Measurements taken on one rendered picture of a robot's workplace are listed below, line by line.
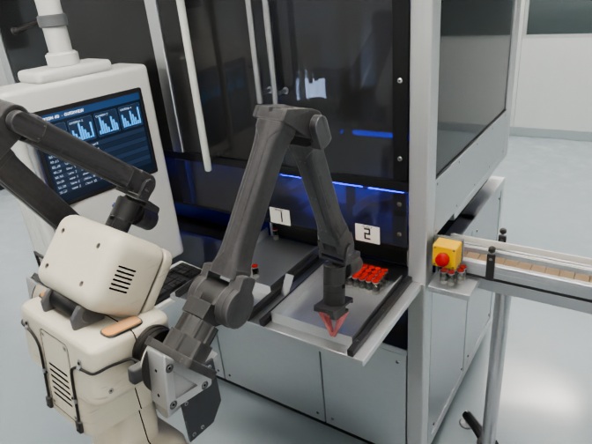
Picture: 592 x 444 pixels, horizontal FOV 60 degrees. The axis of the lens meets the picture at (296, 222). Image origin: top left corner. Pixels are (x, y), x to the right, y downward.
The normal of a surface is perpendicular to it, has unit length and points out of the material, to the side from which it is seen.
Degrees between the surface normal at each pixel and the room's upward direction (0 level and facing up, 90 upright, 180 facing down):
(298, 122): 93
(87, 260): 48
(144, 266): 90
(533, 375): 0
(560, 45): 90
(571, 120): 90
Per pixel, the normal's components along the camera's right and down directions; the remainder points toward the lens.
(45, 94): 0.76, 0.22
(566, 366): -0.08, -0.90
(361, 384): -0.55, 0.40
